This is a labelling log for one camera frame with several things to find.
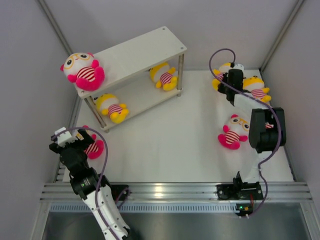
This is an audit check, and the yellow plush striped shirt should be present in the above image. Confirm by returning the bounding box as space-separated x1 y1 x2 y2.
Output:
212 62 231 91

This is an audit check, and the yellow plush with black eyes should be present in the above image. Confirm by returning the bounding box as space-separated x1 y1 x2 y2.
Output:
243 75 272 104

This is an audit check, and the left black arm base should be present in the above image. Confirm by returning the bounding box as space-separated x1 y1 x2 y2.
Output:
111 184 130 202

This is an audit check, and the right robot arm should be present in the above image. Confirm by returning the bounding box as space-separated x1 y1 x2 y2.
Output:
214 68 286 199

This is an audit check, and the pink plush near left arm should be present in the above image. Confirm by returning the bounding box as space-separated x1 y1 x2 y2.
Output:
84 133 105 160

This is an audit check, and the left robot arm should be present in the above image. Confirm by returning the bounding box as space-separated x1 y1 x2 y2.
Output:
49 127 131 240

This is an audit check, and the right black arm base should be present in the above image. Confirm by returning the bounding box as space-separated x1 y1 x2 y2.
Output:
216 171 264 201

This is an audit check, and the yellow plush lower shelf left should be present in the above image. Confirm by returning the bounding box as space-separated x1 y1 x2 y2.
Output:
93 93 130 124

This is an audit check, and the yellow plush shelf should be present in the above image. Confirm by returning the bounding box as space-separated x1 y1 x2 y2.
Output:
148 62 178 91
93 93 130 124

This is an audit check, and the yellow plush lower shelf right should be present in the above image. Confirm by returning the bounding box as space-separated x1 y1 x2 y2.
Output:
148 62 178 91

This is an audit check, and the pink plush on shelf top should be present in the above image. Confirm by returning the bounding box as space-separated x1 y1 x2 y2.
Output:
60 52 106 92

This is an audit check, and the white two-tier shelf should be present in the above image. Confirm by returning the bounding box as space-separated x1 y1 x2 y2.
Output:
77 26 187 132

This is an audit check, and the pink plush far right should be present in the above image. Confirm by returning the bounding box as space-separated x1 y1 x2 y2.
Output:
265 123 274 129

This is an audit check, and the pink plush with yellow glasses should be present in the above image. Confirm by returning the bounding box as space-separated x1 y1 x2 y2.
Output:
217 114 250 150

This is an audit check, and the small black connector board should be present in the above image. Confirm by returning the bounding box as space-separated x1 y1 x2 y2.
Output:
235 203 253 218

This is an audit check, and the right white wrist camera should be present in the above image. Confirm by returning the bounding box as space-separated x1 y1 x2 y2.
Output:
230 62 245 71

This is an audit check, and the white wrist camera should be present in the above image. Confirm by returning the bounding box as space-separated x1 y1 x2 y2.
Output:
230 62 245 71
51 127 77 147

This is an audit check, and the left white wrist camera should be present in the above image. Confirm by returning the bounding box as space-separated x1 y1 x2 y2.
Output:
51 127 77 147

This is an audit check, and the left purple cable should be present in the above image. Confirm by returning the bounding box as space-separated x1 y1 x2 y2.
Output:
51 126 120 240

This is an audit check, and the purple cable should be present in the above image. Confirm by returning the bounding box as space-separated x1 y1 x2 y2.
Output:
51 126 120 240
208 48 283 218

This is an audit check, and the aluminium front rail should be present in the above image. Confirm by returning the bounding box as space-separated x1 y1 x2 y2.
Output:
40 182 313 202

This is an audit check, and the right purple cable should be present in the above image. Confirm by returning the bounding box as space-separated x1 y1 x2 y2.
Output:
208 48 283 218

